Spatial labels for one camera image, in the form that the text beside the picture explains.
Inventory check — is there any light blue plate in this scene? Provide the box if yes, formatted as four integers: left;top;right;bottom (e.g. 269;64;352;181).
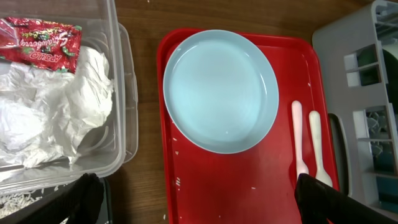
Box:
163;30;279;154

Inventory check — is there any black food waste tray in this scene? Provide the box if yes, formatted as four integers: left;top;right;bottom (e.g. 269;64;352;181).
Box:
1;174;113;224

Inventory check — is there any clear plastic waste bin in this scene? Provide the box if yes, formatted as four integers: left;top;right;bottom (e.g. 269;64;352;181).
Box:
1;1;138;195

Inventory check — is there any red snack wrapper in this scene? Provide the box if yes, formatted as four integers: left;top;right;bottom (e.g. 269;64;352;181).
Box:
1;17;82;73

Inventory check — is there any food scraps and rice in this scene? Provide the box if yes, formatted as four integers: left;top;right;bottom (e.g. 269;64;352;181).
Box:
1;184;67;219

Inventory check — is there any white plastic fork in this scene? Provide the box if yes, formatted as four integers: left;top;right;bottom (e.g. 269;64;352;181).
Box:
292;100;308;179

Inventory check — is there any red serving tray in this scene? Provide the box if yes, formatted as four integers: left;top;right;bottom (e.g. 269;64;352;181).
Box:
160;33;339;223

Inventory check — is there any white napkin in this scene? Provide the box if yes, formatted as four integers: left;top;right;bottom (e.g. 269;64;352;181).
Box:
1;46;114;168

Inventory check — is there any white plastic spoon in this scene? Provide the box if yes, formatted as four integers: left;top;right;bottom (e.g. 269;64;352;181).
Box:
308;111;333;187

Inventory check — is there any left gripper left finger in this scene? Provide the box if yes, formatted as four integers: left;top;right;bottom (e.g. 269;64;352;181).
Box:
15;173;104;224

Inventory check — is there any grey dishwasher rack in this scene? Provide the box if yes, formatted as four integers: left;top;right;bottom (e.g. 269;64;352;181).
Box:
312;1;397;219

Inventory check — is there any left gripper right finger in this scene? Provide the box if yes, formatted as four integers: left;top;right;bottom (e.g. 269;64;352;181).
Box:
295;173;397;224

